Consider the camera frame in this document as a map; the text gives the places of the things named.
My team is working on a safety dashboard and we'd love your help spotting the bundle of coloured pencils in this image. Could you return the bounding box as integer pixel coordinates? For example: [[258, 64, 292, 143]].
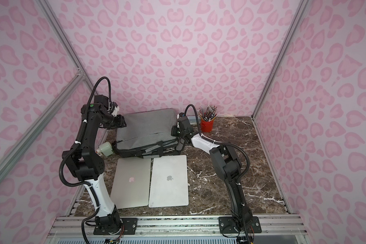
[[199, 105, 218, 122]]

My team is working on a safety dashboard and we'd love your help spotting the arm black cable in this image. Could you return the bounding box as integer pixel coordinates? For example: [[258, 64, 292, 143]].
[[184, 104, 251, 244], [58, 76, 113, 244]]

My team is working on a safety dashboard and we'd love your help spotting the dark grey laptop case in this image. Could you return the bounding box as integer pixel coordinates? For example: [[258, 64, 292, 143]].
[[112, 108, 178, 159]]

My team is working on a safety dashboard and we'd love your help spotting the pale green tape dispenser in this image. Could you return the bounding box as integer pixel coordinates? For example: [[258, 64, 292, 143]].
[[96, 142, 114, 157]]

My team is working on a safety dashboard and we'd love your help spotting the red pencil cup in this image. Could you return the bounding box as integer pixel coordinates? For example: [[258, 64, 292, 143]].
[[200, 120, 214, 133]]

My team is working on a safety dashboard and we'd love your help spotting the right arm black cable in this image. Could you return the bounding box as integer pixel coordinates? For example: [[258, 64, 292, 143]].
[[184, 104, 251, 244]]

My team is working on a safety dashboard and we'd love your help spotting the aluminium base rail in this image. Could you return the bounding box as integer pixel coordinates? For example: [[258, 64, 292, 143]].
[[46, 215, 311, 244]]

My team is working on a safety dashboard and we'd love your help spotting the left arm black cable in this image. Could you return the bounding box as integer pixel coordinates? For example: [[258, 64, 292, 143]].
[[58, 76, 113, 244]]

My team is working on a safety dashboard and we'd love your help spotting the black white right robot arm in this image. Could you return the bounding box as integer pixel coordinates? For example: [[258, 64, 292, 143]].
[[171, 113, 253, 235]]

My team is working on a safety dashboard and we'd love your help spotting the dark green laptop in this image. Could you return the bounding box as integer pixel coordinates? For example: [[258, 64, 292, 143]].
[[110, 157, 151, 209]]

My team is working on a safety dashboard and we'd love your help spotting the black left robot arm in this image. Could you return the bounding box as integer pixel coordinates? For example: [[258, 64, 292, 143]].
[[59, 95, 127, 233]]

